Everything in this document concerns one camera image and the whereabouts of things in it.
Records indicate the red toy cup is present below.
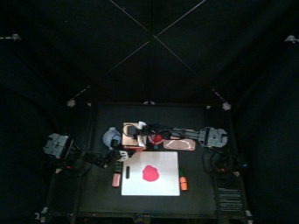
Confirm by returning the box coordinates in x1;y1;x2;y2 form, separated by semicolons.
149;133;165;145

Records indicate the pink play dough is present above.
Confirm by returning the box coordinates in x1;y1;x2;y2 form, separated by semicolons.
141;164;161;183

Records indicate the orange toy carrot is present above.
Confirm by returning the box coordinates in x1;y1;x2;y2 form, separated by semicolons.
179;170;189;192

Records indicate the white printed label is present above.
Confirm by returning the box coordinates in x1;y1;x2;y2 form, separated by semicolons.
217;186;243;214

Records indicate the pink toy block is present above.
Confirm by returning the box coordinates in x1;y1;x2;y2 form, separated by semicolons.
111;172;121;188

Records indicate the wooden drawer box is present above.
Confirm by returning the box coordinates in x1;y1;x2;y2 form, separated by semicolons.
121;122;148;151

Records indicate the white cutting board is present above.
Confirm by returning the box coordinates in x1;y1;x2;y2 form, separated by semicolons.
120;150;181;197

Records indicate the pink tray with white rim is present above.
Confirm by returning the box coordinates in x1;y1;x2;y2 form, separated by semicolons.
163;138;196;152

